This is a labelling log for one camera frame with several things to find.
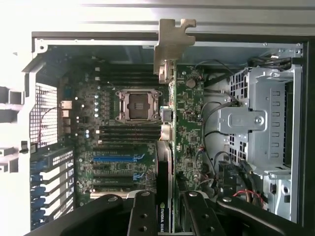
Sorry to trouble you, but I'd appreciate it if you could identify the blue expansion slot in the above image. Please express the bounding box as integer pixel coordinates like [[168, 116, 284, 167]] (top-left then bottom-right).
[[93, 153, 145, 163]]

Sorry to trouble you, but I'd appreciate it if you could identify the green motherboard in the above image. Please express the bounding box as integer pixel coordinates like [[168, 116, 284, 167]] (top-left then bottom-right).
[[58, 59, 206, 200]]

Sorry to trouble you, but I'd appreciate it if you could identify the CPU socket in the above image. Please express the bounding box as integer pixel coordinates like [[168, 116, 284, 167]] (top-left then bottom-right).
[[115, 88, 163, 124]]

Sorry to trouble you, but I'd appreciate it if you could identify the perforated silver disk bay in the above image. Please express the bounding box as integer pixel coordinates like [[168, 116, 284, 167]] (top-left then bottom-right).
[[218, 65, 303, 223]]

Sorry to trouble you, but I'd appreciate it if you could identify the rear fan grille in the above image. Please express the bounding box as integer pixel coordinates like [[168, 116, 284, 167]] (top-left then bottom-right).
[[29, 82, 59, 148]]

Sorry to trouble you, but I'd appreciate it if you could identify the open black PC case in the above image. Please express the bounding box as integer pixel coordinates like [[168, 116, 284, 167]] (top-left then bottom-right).
[[21, 30, 315, 236]]

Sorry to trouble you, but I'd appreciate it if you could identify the grey parts rack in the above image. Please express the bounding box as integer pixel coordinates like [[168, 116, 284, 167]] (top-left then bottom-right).
[[0, 85, 26, 173]]

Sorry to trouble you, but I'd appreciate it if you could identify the red wire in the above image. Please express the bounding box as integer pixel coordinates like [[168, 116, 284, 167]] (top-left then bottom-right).
[[232, 189, 267, 204]]

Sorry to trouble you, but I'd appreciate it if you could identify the black wire bundle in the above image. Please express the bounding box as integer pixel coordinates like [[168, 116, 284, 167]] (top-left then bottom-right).
[[247, 54, 291, 72]]

